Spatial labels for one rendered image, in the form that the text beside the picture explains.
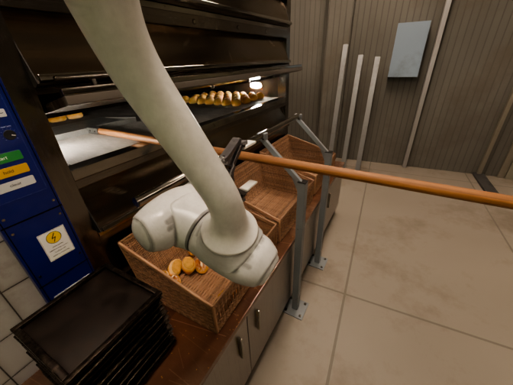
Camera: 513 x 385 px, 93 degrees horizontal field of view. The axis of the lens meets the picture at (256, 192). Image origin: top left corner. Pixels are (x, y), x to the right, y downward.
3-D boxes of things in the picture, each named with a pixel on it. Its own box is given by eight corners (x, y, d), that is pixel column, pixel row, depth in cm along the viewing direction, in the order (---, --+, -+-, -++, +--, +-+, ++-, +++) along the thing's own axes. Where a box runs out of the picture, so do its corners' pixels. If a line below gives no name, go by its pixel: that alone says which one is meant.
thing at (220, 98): (179, 103, 210) (177, 96, 207) (213, 95, 246) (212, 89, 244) (237, 107, 183) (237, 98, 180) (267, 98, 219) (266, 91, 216)
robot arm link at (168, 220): (178, 208, 63) (219, 232, 59) (124, 244, 51) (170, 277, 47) (179, 173, 57) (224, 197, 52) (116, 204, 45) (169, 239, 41)
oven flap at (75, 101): (69, 105, 66) (41, 115, 77) (302, 69, 201) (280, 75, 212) (64, 95, 65) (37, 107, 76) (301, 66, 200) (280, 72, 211)
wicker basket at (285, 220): (212, 221, 159) (207, 182, 145) (256, 185, 201) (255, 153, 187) (280, 244, 136) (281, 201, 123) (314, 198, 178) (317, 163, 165)
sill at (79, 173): (66, 178, 87) (61, 167, 85) (279, 101, 223) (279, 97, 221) (75, 181, 85) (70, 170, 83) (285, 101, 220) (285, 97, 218)
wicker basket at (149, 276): (132, 289, 113) (113, 242, 99) (208, 224, 156) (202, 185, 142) (217, 337, 92) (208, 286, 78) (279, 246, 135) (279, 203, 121)
